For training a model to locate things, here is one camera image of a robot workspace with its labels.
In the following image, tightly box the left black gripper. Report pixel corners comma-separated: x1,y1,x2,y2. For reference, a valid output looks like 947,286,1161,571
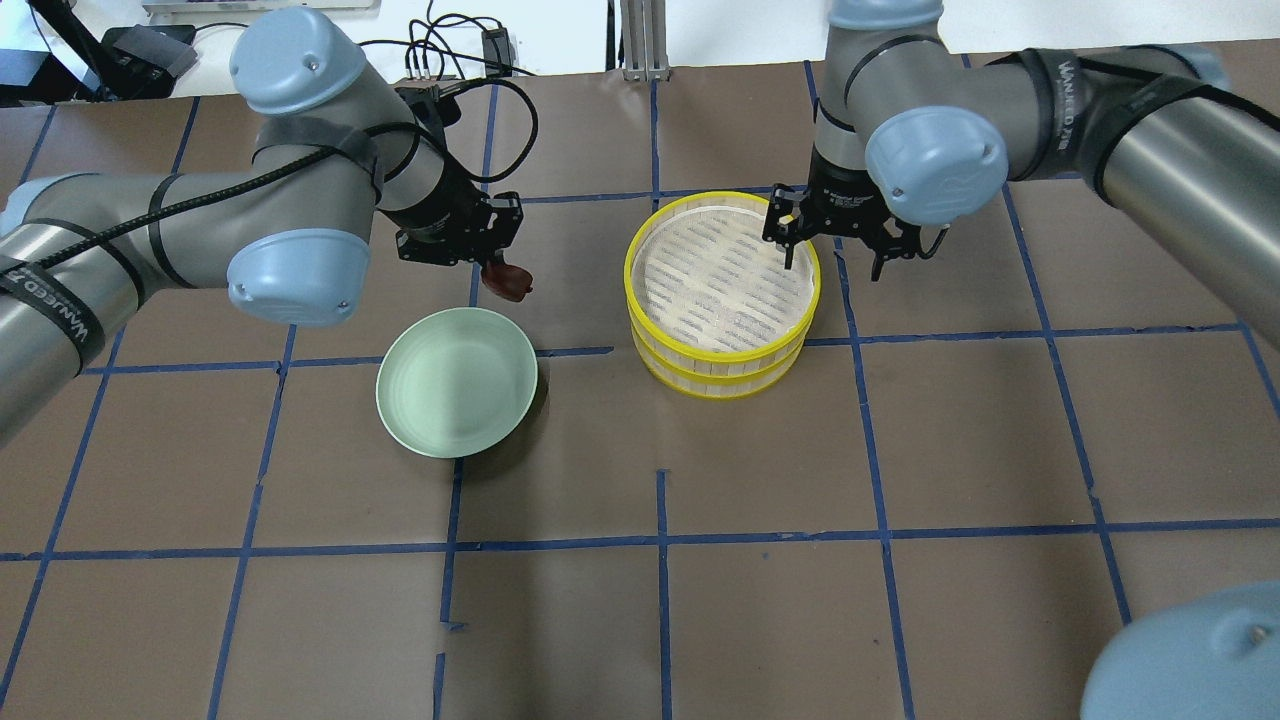
396,182,524,283

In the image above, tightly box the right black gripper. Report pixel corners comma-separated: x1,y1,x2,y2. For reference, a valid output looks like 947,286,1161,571
762,165,925,282

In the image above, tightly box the brown bun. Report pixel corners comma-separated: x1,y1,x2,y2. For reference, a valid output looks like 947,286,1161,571
481,263,534,304

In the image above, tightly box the yellow steamer layer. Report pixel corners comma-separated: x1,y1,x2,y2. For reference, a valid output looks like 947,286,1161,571
622,191,822,369
630,313,812,400

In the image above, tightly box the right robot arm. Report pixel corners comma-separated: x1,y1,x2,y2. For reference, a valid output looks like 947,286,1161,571
762,1,1279,345

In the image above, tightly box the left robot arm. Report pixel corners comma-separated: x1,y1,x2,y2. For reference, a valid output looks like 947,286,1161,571
1,6,532,443

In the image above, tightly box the white steamer cloth liner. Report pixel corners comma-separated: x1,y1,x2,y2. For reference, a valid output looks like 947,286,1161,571
631,199,817,354

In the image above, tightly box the green plate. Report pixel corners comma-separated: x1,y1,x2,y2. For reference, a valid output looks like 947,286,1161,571
375,307,539,459

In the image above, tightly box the black power adapter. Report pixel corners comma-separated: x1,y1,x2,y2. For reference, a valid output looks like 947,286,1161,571
481,28,516,77

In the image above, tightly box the aluminium frame post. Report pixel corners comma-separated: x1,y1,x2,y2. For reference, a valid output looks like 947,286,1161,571
614,0,671,82

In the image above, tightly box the black camera on stand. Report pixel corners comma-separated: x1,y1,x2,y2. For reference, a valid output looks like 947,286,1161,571
26,1,198,101

